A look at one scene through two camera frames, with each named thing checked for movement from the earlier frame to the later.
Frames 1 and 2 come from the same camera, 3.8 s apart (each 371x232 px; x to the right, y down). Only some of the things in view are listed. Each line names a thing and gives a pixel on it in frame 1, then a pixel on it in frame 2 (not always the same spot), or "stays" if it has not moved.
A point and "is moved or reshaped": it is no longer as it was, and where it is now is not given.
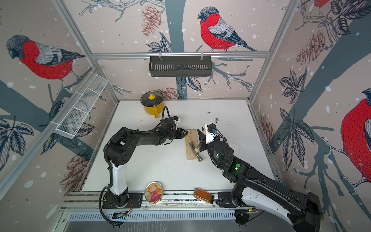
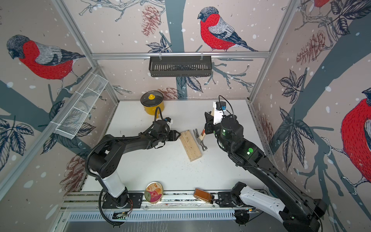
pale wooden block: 191,137 stays
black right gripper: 202,140 → 209,123
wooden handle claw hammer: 193,144 is moved or reshaped
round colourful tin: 153,192 stays
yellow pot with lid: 153,102 stays
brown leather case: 204,196 stays
